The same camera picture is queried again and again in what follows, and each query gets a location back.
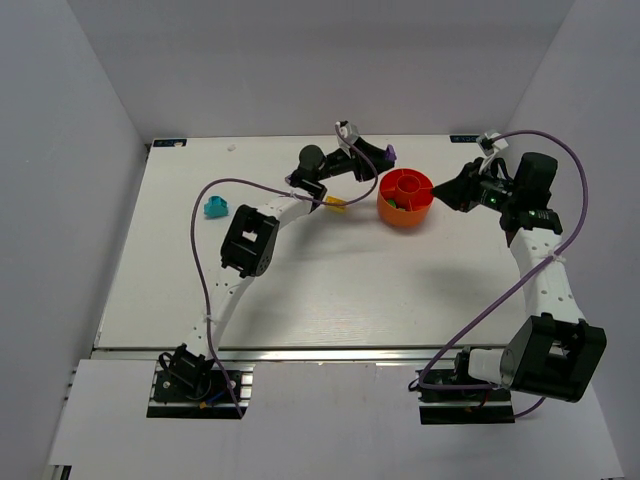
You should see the purple lego brick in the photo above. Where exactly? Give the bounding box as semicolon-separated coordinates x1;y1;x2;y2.
385;144;397;163

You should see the large yellow lego brick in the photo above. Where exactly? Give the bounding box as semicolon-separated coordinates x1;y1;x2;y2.
325;196;347;213

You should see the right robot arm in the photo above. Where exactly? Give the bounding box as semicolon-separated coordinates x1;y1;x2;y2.
433;152;607;403

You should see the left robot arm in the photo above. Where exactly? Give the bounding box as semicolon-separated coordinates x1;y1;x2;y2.
182;138;397;363

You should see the right corner label sticker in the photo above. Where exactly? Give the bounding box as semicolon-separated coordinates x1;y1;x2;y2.
449;134;479;143

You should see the corner label sticker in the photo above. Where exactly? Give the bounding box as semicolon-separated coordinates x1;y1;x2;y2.
152;138;187;148
449;134;479;143

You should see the orange round divided container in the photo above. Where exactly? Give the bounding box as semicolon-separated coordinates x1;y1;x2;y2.
377;168;434;228

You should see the teal lego piece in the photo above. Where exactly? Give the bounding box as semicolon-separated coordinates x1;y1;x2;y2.
203;196;229;219

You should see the left corner label sticker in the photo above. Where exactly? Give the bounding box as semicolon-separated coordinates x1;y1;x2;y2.
152;138;187;148

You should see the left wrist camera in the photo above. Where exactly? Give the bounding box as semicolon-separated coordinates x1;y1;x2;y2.
335;121;360;158

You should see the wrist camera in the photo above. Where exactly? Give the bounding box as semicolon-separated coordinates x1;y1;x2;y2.
335;121;360;158
476;130;509;172

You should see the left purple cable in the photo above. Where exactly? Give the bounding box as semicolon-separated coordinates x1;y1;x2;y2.
189;134;381;419

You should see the purple cable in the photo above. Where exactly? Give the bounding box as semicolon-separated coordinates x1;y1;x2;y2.
189;134;381;419
417;129;589;419

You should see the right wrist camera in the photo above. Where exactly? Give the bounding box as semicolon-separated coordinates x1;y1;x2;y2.
476;130;509;172

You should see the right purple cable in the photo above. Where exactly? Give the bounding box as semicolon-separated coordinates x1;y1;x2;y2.
417;129;589;419

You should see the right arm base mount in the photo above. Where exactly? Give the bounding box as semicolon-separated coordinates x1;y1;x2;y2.
408;379;515;426

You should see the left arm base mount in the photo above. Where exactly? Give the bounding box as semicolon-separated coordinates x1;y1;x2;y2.
146;345;248;420

